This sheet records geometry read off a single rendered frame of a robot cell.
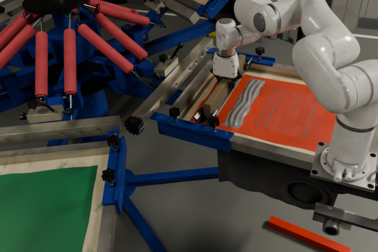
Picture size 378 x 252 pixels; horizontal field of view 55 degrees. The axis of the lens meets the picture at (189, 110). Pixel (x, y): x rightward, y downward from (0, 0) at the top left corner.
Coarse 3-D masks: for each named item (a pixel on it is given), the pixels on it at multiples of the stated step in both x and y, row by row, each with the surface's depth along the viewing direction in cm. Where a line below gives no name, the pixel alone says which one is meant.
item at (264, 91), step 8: (248, 80) 168; (264, 80) 167; (272, 80) 166; (240, 88) 163; (264, 88) 162; (288, 88) 160; (296, 88) 160; (304, 88) 160; (232, 96) 159; (264, 96) 157; (328, 112) 145
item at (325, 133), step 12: (228, 108) 152; (252, 108) 151; (192, 120) 148; (252, 120) 145; (324, 120) 142; (240, 132) 140; (252, 132) 139; (264, 132) 139; (324, 132) 136; (288, 144) 133; (300, 144) 132; (312, 144) 132
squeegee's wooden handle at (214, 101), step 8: (240, 56) 165; (240, 64) 162; (224, 80) 150; (216, 88) 146; (224, 88) 149; (216, 96) 142; (224, 96) 151; (208, 104) 138; (216, 104) 144; (208, 112) 140
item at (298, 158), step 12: (204, 72) 170; (276, 72) 170; (288, 72) 167; (192, 84) 162; (180, 96) 156; (192, 96) 159; (180, 108) 150; (240, 144) 130; (252, 144) 129; (264, 144) 129; (372, 144) 125; (264, 156) 128; (276, 156) 126; (288, 156) 123; (300, 156) 123; (312, 156) 122
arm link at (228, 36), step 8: (216, 24) 137; (224, 24) 135; (232, 24) 135; (216, 32) 139; (224, 32) 130; (232, 32) 129; (240, 32) 130; (216, 40) 142; (224, 40) 130; (232, 40) 129; (240, 40) 130; (224, 48) 140; (232, 48) 133
